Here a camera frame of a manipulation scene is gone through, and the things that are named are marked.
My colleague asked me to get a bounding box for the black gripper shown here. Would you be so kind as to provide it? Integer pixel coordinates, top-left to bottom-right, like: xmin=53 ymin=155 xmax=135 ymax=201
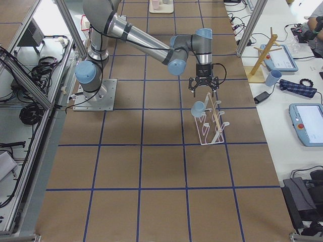
xmin=188 ymin=64 xmax=219 ymax=97

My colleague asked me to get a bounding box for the light blue plastic cup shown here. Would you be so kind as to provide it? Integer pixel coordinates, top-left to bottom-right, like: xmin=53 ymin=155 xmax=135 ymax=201
xmin=191 ymin=101 xmax=205 ymax=118

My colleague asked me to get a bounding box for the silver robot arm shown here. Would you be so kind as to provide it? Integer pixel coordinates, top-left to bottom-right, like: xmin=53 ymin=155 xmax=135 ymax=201
xmin=83 ymin=1 xmax=220 ymax=92

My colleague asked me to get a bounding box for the pink plastic cup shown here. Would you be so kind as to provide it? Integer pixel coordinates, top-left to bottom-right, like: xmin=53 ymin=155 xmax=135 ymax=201
xmin=151 ymin=0 xmax=159 ymax=10

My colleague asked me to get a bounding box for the wooden mug tree stand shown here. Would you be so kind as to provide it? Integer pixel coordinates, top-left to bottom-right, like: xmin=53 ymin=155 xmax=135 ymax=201
xmin=244 ymin=28 xmax=282 ymax=83

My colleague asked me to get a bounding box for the blue mug on desk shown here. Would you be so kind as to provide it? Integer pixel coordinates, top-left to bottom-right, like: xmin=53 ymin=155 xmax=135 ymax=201
xmin=265 ymin=70 xmax=282 ymax=86

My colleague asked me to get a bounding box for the far teach pendant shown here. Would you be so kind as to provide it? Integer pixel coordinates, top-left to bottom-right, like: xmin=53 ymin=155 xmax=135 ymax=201
xmin=263 ymin=44 xmax=298 ymax=72

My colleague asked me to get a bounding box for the teach pendant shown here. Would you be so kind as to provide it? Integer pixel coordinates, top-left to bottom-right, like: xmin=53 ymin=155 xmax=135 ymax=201
xmin=263 ymin=44 xmax=298 ymax=72
xmin=289 ymin=103 xmax=322 ymax=147

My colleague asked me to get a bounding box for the cream plastic tray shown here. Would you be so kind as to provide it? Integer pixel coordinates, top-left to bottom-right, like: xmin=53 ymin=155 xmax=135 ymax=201
xmin=149 ymin=0 xmax=174 ymax=14

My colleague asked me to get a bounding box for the near teach pendant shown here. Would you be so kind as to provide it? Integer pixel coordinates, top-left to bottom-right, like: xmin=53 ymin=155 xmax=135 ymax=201
xmin=289 ymin=103 xmax=322 ymax=147

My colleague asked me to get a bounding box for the grey electronics box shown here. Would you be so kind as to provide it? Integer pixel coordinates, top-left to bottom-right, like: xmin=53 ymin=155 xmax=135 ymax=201
xmin=17 ymin=18 xmax=44 ymax=53

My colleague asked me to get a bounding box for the white wire rack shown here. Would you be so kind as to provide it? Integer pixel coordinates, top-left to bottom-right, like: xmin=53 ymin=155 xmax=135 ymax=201
xmin=193 ymin=92 xmax=230 ymax=145

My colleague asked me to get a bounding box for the aluminium frame post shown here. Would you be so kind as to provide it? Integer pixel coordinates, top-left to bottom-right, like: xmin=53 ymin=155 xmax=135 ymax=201
xmin=237 ymin=0 xmax=267 ymax=57

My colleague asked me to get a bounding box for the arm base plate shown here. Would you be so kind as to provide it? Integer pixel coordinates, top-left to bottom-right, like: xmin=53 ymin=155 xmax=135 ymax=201
xmin=72 ymin=79 xmax=117 ymax=111

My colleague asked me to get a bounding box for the black ring part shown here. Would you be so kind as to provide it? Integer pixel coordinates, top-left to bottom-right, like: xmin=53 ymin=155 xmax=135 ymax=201
xmin=299 ymin=78 xmax=313 ymax=87

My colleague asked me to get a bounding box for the coiled black cable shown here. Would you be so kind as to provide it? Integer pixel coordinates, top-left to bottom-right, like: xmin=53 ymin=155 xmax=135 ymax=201
xmin=19 ymin=102 xmax=42 ymax=126

